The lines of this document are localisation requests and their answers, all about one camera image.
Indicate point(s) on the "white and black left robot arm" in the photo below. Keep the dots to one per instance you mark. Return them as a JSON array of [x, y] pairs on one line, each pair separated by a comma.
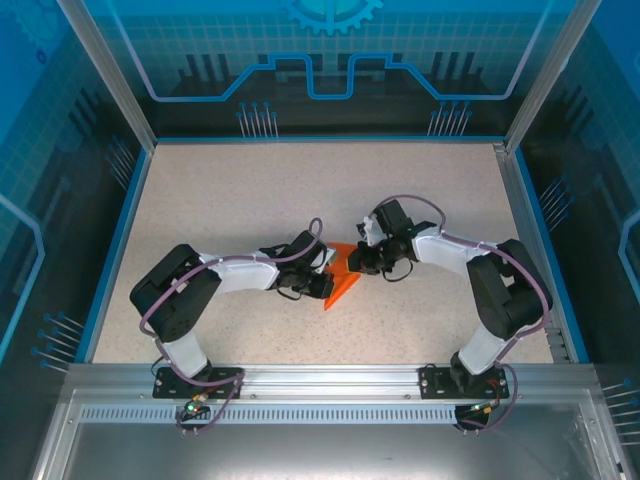
[[250, 275]]

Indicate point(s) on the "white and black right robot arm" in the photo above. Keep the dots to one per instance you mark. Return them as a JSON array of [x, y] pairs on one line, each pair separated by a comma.
[[440, 250]]

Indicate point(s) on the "grey sheet metal tray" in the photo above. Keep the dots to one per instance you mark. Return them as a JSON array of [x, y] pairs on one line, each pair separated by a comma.
[[320, 450]]

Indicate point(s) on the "blue table edge strip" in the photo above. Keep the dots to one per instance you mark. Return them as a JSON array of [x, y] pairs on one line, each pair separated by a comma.
[[325, 139], [120, 250], [546, 235]]

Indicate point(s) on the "long aluminium base rail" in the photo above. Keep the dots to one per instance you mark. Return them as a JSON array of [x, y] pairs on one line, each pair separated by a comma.
[[330, 380]]

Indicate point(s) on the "aluminium side rail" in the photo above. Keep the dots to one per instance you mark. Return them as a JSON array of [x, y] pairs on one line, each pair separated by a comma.
[[525, 225]]

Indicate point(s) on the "blue printed enclosure panel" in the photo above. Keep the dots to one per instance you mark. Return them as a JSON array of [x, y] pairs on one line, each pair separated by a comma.
[[50, 200], [320, 60], [600, 200]]

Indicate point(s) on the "slanted aluminium frame post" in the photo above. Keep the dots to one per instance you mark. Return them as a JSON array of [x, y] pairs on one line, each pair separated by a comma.
[[549, 75], [111, 75]]

